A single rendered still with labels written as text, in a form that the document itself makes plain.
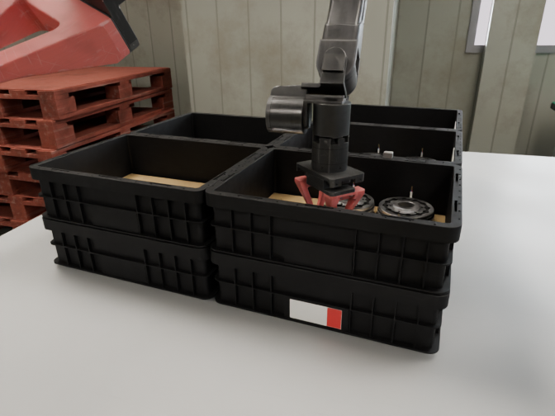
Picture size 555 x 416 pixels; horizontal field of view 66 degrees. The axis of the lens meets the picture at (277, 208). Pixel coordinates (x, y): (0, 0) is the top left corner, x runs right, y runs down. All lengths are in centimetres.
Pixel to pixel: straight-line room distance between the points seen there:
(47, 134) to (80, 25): 233
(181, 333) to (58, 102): 187
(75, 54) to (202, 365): 57
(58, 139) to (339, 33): 200
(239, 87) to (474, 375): 237
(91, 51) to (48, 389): 61
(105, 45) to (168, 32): 372
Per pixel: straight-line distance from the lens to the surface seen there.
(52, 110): 250
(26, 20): 24
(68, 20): 21
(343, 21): 71
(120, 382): 72
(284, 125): 66
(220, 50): 284
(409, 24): 342
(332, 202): 65
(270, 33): 273
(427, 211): 84
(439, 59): 344
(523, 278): 101
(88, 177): 86
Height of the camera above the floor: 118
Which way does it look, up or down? 23 degrees down
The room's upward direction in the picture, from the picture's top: 1 degrees counter-clockwise
